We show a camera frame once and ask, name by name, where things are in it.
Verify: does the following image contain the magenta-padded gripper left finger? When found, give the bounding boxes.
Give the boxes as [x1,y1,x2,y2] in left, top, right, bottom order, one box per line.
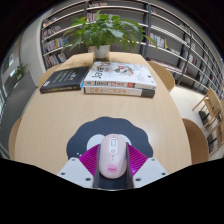
[57,143,113,190]

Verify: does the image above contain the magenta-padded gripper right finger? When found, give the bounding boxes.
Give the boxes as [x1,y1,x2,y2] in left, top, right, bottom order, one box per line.
[113,143,169,190]

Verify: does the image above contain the pink computer mouse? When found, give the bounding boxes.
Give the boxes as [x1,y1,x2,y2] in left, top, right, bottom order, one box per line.
[98,133,129,180]

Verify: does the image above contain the dark mouse pad with eyes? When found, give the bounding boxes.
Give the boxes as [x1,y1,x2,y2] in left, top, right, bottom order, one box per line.
[65,116,154,160]

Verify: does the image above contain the white book with orange lettering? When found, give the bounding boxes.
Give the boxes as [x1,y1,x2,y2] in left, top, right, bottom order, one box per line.
[83,85,157,99]

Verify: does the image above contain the black hardcover book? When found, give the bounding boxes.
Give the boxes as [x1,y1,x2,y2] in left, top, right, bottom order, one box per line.
[39,65,91,94]

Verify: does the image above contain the thick white book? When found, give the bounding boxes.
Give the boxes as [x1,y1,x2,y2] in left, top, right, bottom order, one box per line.
[83,61,158,91]

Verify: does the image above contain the small green potted plant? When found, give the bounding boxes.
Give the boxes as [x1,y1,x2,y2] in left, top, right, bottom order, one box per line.
[14,63,29,81]

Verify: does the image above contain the grey shelf unit with books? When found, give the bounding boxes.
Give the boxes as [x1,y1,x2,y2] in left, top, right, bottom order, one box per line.
[40,0,224,101]

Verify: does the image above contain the green potted plant, white pot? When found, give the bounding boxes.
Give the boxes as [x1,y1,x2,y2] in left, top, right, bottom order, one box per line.
[61,10,158,62]

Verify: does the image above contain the group of wooden frame chairs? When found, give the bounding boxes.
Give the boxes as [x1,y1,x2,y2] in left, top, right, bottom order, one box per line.
[191,87,224,158]

